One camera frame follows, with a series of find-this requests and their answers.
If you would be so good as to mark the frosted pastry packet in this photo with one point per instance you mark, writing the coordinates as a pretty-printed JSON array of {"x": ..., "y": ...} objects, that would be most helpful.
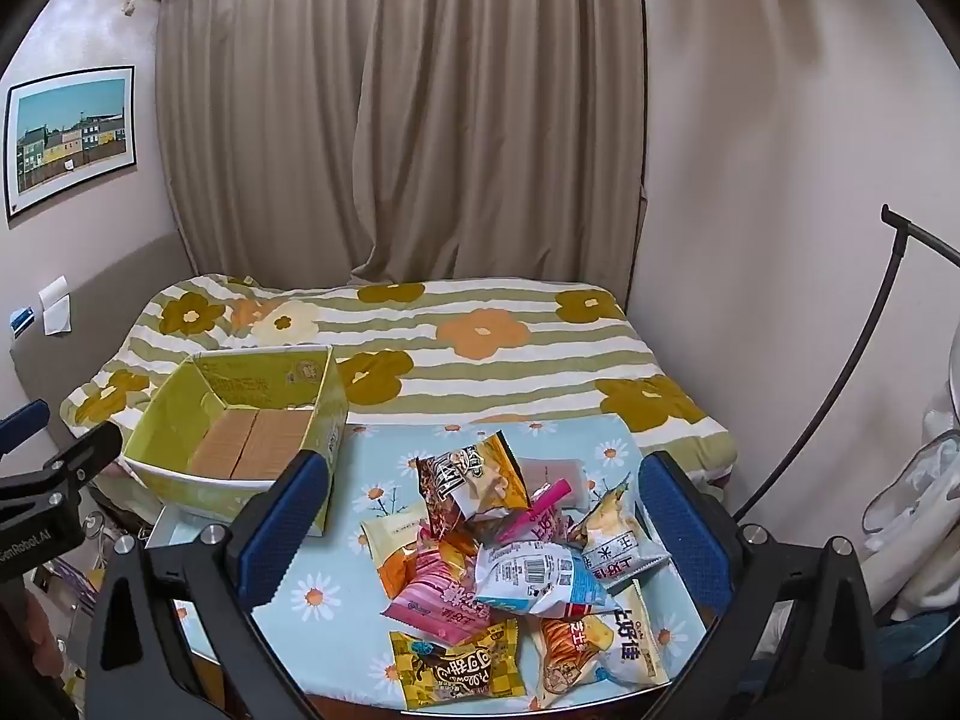
[{"x": 555, "y": 474}]

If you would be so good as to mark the grey padded headboard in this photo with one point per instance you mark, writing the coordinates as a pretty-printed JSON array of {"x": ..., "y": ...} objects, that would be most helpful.
[{"x": 112, "y": 300}]

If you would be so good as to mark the yellow orange chip packet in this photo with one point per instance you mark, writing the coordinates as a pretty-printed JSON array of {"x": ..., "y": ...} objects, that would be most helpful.
[{"x": 630, "y": 637}]

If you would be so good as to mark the small blue wall item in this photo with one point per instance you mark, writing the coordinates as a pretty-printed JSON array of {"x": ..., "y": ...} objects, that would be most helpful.
[{"x": 22, "y": 319}]

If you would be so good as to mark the light blue daisy cloth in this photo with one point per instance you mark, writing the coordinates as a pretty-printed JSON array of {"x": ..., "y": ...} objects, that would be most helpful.
[{"x": 360, "y": 465}]

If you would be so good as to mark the white paper on wall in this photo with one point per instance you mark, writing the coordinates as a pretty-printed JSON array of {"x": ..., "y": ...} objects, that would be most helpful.
[{"x": 56, "y": 307}]

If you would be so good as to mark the beige curtain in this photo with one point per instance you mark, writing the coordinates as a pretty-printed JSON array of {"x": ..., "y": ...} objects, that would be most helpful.
[{"x": 375, "y": 127}]

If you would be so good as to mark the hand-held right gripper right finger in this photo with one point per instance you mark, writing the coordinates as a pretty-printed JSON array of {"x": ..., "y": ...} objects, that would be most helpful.
[{"x": 686, "y": 532}]

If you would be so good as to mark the pink striped snack packet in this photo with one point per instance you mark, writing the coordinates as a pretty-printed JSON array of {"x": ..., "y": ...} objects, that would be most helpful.
[{"x": 435, "y": 600}]

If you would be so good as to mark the cream orange snack packet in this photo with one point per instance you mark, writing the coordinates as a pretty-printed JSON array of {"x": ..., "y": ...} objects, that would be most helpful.
[{"x": 394, "y": 540}]

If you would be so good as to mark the brown yellow snack packet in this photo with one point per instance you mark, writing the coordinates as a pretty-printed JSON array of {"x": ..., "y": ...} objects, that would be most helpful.
[{"x": 465, "y": 480}]

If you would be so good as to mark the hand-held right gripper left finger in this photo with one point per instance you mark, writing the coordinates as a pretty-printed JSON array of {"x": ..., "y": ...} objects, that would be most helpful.
[{"x": 289, "y": 532}]

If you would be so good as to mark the black curved pole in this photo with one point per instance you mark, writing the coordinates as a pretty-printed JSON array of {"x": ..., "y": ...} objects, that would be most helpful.
[{"x": 862, "y": 360}]

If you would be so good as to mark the green cardboard box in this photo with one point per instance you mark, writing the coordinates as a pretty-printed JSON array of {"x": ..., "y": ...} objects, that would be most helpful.
[{"x": 225, "y": 371}]

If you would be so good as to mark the white corn snack packet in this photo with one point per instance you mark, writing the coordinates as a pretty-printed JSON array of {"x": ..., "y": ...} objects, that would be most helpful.
[{"x": 615, "y": 547}]

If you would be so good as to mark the white blue barcode packet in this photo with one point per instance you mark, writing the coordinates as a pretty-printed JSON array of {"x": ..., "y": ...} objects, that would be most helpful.
[{"x": 525, "y": 570}]

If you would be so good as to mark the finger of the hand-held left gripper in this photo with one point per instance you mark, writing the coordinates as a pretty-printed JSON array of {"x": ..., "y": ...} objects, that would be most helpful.
[
  {"x": 86, "y": 454},
  {"x": 22, "y": 424}
]

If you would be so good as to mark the yellow black checkered packet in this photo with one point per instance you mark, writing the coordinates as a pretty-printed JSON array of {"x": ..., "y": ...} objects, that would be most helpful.
[{"x": 450, "y": 667}]

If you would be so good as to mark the wall poster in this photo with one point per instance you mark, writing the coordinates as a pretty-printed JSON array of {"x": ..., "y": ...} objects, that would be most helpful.
[{"x": 67, "y": 135}]

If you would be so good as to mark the striped floral blanket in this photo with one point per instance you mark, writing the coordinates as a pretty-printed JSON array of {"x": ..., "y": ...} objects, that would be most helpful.
[{"x": 487, "y": 375}]

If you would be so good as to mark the white plastic bag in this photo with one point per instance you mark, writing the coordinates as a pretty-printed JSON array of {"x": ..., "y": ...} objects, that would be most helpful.
[{"x": 922, "y": 480}]

